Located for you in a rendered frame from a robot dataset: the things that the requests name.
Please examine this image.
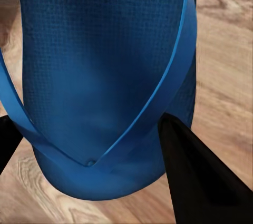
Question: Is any sandal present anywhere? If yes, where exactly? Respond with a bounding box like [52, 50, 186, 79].
[0, 0, 197, 201]

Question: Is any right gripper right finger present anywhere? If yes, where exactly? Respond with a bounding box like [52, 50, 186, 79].
[158, 112, 253, 224]

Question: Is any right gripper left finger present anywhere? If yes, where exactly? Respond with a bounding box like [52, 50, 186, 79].
[0, 115, 23, 175]

